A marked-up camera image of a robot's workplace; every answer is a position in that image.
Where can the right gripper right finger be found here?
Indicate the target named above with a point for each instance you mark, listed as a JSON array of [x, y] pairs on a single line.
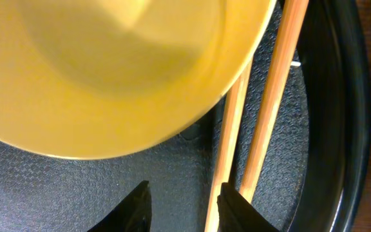
[[237, 215]]

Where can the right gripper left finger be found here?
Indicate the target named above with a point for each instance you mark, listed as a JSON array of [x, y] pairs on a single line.
[[132, 214]]

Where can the yellow plastic bowl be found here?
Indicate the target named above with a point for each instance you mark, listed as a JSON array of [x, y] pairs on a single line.
[[96, 79]]

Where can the round black serving tray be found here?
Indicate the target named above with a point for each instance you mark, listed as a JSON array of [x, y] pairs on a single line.
[[312, 178]]

